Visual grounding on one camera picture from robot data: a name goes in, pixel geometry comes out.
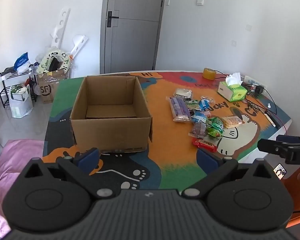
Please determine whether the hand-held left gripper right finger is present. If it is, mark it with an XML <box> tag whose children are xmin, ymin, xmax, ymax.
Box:
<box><xmin>181</xmin><ymin>148</ymin><xmax>278</xmax><ymax>201</ymax></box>

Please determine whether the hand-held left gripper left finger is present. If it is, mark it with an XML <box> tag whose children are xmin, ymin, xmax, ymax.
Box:
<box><xmin>21</xmin><ymin>147</ymin><xmax>117</xmax><ymax>201</ymax></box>

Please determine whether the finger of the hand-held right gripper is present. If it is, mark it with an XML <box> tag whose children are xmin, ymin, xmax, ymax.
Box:
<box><xmin>276</xmin><ymin>134</ymin><xmax>300</xmax><ymax>143</ymax></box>
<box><xmin>257</xmin><ymin>138</ymin><xmax>290</xmax><ymax>157</ymax></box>

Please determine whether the red snack packet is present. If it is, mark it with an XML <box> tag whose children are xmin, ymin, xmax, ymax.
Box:
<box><xmin>192</xmin><ymin>137</ymin><xmax>218</xmax><ymax>153</ymax></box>

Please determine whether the bright green snack packet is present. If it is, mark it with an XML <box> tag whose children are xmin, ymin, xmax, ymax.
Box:
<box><xmin>206</xmin><ymin>128</ymin><xmax>223</xmax><ymax>140</ymax></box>
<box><xmin>208</xmin><ymin>117</ymin><xmax>225</xmax><ymax>131</ymax></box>

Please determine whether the dark purple snack packet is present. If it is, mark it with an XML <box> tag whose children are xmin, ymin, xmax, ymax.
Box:
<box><xmin>188</xmin><ymin>121</ymin><xmax>207</xmax><ymax>138</ymax></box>

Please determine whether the blue and green snack packet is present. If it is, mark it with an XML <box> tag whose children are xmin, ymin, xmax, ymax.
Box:
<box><xmin>192</xmin><ymin>110</ymin><xmax>211</xmax><ymax>123</ymax></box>

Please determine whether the beige wafer packet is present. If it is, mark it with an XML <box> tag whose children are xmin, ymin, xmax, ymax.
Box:
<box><xmin>222</xmin><ymin>116</ymin><xmax>243</xmax><ymax>129</ymax></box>

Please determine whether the clear cracker packet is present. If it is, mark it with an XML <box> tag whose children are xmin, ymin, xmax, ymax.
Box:
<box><xmin>174</xmin><ymin>89</ymin><xmax>193</xmax><ymax>99</ymax></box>

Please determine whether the white pen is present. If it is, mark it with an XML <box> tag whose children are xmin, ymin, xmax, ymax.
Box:
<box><xmin>264</xmin><ymin>110</ymin><xmax>277</xmax><ymax>127</ymax></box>

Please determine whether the colourful cartoon printed mat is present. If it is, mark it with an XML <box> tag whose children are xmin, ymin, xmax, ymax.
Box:
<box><xmin>42</xmin><ymin>70</ymin><xmax>293</xmax><ymax>196</ymax></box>

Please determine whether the green tissue box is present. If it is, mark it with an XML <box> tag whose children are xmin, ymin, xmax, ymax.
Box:
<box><xmin>217</xmin><ymin>72</ymin><xmax>248</xmax><ymax>102</ymax></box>

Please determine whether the white power strip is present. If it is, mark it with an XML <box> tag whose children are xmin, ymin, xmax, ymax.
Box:
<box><xmin>242</xmin><ymin>75</ymin><xmax>268</xmax><ymax>90</ymax></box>

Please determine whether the taped cardboard box with logo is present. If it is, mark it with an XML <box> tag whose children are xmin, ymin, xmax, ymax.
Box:
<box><xmin>37</xmin><ymin>69</ymin><xmax>68</xmax><ymax>104</ymax></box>

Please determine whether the yellow tape roll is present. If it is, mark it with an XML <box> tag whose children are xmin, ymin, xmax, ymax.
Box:
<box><xmin>203</xmin><ymin>68</ymin><xmax>217</xmax><ymax>81</ymax></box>

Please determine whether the white plastic bag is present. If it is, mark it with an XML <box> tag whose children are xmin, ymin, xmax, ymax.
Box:
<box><xmin>10</xmin><ymin>83</ymin><xmax>34</xmax><ymax>119</ymax></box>

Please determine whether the shiny quilt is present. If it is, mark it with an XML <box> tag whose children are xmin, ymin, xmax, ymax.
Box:
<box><xmin>0</xmin><ymin>140</ymin><xmax>45</xmax><ymax>238</ymax></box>

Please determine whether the black shoe rack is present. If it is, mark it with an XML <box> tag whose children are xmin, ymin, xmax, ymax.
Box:
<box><xmin>0</xmin><ymin>68</ymin><xmax>38</xmax><ymax>109</ymax></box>

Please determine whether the short white perforated board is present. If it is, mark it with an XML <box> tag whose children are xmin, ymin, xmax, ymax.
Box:
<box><xmin>70</xmin><ymin>35</ymin><xmax>89</xmax><ymax>58</ymax></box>

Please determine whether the blue plastic bag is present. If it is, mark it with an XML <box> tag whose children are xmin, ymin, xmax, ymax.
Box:
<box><xmin>14</xmin><ymin>52</ymin><xmax>31</xmax><ymax>74</ymax></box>

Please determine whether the dark cloth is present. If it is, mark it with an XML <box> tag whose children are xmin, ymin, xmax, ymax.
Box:
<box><xmin>0</xmin><ymin>67</ymin><xmax>16</xmax><ymax>76</ymax></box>

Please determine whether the grey door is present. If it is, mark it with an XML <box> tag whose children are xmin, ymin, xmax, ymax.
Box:
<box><xmin>100</xmin><ymin>0</ymin><xmax>167</xmax><ymax>74</ymax></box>

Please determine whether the tall white perforated board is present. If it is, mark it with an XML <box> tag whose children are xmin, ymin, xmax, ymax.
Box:
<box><xmin>49</xmin><ymin>8</ymin><xmax>71</xmax><ymax>50</ymax></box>

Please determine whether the black cable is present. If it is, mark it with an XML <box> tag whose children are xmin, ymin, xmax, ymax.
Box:
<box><xmin>214</xmin><ymin>70</ymin><xmax>278</xmax><ymax>113</ymax></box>

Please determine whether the black door handle lock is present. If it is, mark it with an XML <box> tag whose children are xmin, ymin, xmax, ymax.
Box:
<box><xmin>107</xmin><ymin>11</ymin><xmax>120</xmax><ymax>28</ymax></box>

